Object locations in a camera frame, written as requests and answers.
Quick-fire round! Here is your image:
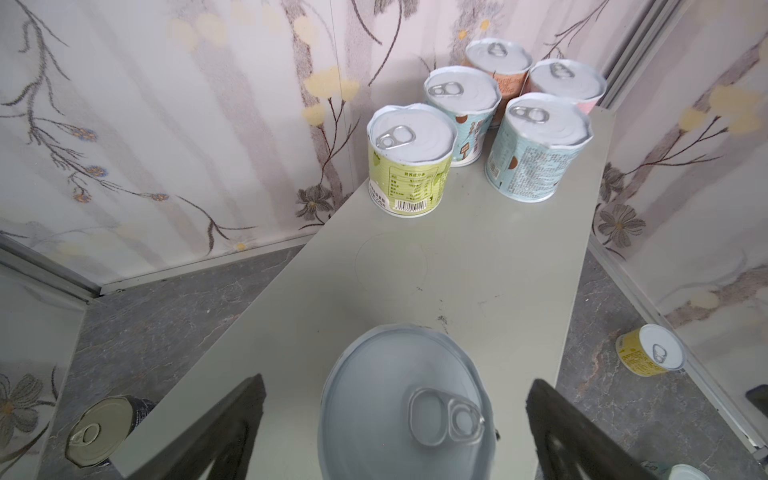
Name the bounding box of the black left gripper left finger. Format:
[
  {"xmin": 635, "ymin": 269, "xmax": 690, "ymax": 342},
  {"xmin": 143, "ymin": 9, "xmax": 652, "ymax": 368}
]
[{"xmin": 130, "ymin": 374, "xmax": 267, "ymax": 479}]

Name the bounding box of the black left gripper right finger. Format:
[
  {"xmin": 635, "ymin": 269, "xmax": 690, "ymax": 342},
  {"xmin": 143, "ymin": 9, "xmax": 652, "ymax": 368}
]
[{"xmin": 526, "ymin": 379, "xmax": 653, "ymax": 480}]

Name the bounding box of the yellow labelled can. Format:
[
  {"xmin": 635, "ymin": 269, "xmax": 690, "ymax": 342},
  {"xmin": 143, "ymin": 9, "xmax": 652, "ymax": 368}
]
[{"xmin": 615, "ymin": 324, "xmax": 687, "ymax": 377}]

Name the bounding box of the pink labelled white-lid can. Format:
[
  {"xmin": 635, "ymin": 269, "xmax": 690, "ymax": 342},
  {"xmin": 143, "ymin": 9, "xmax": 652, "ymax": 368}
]
[{"xmin": 317, "ymin": 324, "xmax": 497, "ymax": 479}]

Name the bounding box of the light blue can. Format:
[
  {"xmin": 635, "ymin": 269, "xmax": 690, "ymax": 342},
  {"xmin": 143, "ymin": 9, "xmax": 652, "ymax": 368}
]
[{"xmin": 485, "ymin": 93, "xmax": 593, "ymax": 203}]

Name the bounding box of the green labelled can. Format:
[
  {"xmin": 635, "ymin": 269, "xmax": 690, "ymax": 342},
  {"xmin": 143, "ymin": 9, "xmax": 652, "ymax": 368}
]
[{"xmin": 367, "ymin": 103, "xmax": 457, "ymax": 218}]

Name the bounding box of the teal labelled white-lid can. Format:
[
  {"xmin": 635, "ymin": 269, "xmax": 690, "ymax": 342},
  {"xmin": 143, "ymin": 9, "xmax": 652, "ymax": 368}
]
[{"xmin": 424, "ymin": 66, "xmax": 502, "ymax": 167}]

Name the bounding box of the pink fruit labelled can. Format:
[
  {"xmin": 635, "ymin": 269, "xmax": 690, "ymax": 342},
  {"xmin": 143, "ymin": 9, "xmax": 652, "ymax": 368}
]
[{"xmin": 522, "ymin": 59, "xmax": 607, "ymax": 114}]

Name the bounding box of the orange labelled can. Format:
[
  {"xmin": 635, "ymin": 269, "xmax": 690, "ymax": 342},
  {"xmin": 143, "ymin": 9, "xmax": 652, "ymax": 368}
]
[{"xmin": 465, "ymin": 38, "xmax": 533, "ymax": 127}]

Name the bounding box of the white-lid can front right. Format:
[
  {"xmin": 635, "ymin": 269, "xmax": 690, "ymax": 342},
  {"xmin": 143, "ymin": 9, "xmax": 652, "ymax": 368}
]
[{"xmin": 641, "ymin": 461, "xmax": 710, "ymax": 480}]

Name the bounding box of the dark blue tomato can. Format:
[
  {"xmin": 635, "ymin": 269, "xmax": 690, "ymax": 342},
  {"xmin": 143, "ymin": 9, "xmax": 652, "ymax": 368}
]
[{"xmin": 65, "ymin": 395, "xmax": 156, "ymax": 468}]

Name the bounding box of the grey metal cabinet box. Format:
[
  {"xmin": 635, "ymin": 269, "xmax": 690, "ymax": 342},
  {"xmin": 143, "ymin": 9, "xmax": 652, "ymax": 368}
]
[{"xmin": 111, "ymin": 108, "xmax": 614, "ymax": 479}]

